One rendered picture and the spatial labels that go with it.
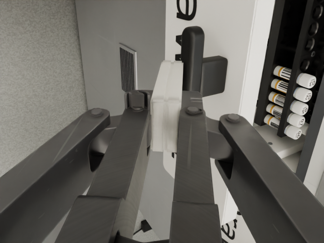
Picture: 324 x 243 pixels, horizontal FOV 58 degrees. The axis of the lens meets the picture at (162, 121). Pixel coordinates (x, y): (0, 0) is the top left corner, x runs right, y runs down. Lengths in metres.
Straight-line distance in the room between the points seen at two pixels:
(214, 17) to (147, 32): 0.35
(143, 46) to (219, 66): 0.39
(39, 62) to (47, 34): 0.10
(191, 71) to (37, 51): 0.93
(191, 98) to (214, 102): 0.08
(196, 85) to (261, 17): 0.06
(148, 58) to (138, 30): 0.06
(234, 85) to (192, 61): 0.04
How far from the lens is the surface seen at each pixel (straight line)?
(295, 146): 0.38
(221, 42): 0.23
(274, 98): 0.34
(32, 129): 1.20
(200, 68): 0.21
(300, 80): 0.31
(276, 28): 0.32
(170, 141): 0.15
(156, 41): 0.55
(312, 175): 0.35
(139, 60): 0.62
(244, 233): 0.44
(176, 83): 0.16
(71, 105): 1.19
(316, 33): 0.31
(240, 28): 0.21
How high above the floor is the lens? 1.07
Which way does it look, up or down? 50 degrees down
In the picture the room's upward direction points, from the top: 129 degrees clockwise
